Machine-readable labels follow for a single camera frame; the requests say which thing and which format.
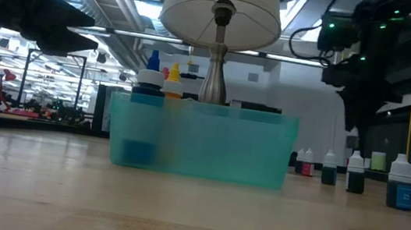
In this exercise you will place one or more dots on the small blue-label dye bottle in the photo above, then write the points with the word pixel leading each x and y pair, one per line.
pixel 400 194

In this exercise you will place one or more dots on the blue-capped food coloring bottle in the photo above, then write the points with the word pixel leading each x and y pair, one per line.
pixel 150 78

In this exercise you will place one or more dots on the ceiling light strip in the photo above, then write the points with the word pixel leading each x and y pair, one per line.
pixel 140 35

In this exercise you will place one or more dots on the pink-capped food coloring bottle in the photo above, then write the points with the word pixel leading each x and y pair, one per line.
pixel 165 73

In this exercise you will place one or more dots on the yellow-capped food coloring bottle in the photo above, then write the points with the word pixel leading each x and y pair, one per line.
pixel 172 87

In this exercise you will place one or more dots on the black aluminium table frame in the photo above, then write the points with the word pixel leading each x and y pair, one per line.
pixel 31 126

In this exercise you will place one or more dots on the green white wipes canister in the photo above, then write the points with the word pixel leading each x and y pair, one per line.
pixel 378 161

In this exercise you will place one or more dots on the small red-label dye bottle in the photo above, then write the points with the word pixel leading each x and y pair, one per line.
pixel 308 169

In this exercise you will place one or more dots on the red robot arm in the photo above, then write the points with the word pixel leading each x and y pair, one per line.
pixel 8 76

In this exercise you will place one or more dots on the small white-capped dye bottle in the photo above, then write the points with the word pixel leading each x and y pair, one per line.
pixel 299 162

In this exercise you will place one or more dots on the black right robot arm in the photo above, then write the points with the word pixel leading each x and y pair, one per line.
pixel 376 34

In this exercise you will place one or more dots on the small dark green dye bottle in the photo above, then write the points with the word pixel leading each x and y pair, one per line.
pixel 328 173
pixel 355 180

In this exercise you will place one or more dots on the black metal stand frame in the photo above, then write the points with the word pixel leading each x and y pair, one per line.
pixel 81 80

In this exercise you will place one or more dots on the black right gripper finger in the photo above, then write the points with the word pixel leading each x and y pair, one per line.
pixel 353 109

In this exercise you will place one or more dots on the teal translucent plastic bin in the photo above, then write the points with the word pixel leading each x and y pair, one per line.
pixel 217 144

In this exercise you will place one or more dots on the silver table lamp white shade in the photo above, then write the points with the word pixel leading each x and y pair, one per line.
pixel 221 15

